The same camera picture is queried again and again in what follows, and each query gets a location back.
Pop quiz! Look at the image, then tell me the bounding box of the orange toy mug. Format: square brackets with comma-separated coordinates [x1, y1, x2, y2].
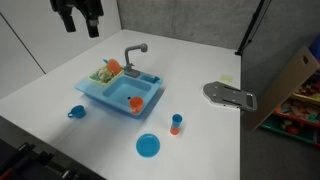
[129, 96, 145, 115]

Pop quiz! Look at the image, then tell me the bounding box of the yellow-green dish rack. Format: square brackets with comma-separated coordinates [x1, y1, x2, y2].
[88, 64, 124, 86]

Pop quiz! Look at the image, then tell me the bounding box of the blue toy saucer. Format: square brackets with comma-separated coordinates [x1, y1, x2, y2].
[135, 133, 161, 158]

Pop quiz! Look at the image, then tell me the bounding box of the cream toy dish item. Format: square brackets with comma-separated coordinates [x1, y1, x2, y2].
[98, 67, 113, 83]

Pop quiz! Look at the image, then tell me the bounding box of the toy storage shelf with bins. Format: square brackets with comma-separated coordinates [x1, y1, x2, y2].
[244, 33, 320, 149]

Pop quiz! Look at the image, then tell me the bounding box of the blue and orange tumbler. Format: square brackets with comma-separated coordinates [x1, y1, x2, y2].
[169, 113, 184, 136]

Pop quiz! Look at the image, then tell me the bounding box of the grey toy faucet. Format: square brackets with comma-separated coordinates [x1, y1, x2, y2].
[123, 43, 149, 78]

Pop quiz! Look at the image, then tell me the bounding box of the yellow sticky note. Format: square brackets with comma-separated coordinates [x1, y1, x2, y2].
[220, 73, 234, 84]

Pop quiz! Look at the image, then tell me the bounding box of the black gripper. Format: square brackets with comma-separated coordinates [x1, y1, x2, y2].
[49, 0, 105, 39]

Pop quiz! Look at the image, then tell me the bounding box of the blue toy sink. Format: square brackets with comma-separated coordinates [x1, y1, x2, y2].
[74, 68, 164, 118]

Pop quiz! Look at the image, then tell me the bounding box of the blue toy mug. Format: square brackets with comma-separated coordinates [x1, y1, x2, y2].
[67, 104, 87, 120]

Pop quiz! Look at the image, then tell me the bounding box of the black stand pole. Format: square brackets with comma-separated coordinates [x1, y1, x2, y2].
[234, 0, 268, 56]

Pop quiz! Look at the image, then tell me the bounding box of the black equipment beside table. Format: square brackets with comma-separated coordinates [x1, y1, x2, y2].
[0, 138, 108, 180]

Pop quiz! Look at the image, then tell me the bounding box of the orange toy plate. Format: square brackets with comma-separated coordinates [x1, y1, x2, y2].
[106, 58, 123, 76]

